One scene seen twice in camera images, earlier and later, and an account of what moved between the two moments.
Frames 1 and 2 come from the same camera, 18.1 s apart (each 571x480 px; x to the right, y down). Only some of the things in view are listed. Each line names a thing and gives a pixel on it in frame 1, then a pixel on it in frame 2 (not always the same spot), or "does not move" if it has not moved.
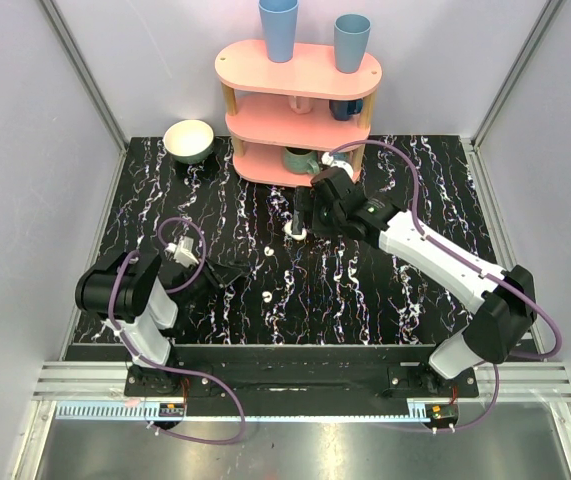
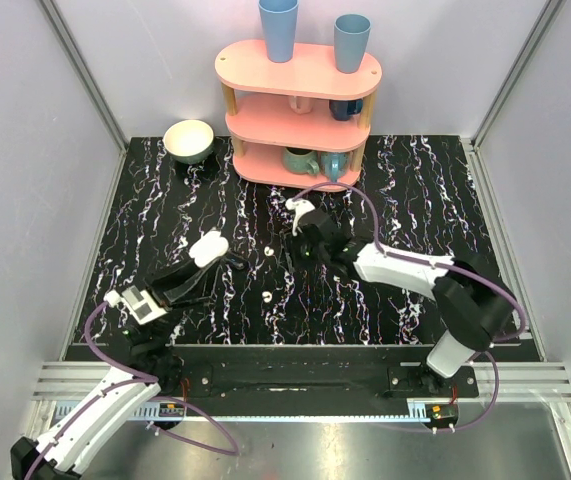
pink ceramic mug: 300,104 does not move
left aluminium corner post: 91,88 does not move
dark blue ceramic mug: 343,109 does not move
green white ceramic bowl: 188,141 does not move
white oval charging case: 288,230 → 208,248
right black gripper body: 325,221 → 302,250
